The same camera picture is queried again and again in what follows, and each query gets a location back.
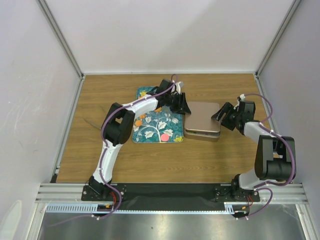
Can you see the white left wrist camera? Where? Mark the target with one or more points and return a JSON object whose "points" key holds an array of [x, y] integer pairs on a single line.
{"points": [[178, 87]]}

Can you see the orange round cookie centre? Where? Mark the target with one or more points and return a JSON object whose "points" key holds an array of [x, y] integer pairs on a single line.
{"points": [[158, 110]]}

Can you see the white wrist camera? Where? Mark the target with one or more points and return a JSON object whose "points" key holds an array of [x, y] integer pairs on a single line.
{"points": [[242, 97], [178, 87]]}

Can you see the teal floral serving tray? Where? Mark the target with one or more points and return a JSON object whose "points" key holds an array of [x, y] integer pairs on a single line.
{"points": [[157, 123]]}

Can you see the aluminium cable rail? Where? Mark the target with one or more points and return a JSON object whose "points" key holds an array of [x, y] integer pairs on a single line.
{"points": [[66, 198]]}

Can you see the metal slotted tongs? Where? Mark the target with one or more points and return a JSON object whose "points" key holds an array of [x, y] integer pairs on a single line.
{"points": [[99, 127]]}

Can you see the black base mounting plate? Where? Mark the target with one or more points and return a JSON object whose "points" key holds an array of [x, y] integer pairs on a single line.
{"points": [[181, 196]]}

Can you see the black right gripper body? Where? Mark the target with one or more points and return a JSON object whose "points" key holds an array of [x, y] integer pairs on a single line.
{"points": [[230, 119]]}

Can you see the pink round cookie lower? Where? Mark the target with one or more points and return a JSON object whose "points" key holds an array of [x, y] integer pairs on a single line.
{"points": [[164, 137]]}

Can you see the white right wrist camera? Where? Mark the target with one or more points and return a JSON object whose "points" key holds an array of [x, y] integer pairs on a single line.
{"points": [[242, 97]]}

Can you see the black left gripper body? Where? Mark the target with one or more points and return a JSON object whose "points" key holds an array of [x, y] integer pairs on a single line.
{"points": [[174, 101]]}

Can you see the rose gold tin lid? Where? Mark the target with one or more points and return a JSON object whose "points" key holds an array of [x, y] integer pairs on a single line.
{"points": [[200, 120]]}

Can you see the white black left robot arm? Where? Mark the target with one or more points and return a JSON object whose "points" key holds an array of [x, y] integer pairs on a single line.
{"points": [[117, 128]]}

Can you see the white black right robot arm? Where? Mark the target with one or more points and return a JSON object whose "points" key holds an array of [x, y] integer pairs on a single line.
{"points": [[274, 163]]}

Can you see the rose gold cookie tin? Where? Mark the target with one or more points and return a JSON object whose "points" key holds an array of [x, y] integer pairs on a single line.
{"points": [[202, 136]]}

